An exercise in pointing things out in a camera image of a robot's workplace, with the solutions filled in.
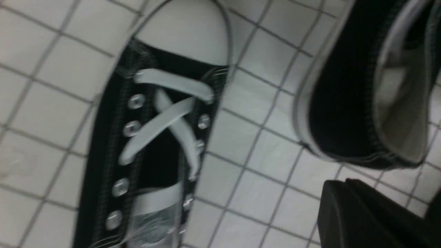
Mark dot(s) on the black canvas sneaker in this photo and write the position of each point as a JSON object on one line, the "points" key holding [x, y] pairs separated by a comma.
{"points": [[366, 98], [152, 126]]}

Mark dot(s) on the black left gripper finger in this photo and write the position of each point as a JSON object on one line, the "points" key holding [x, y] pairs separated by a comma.
{"points": [[354, 215]]}

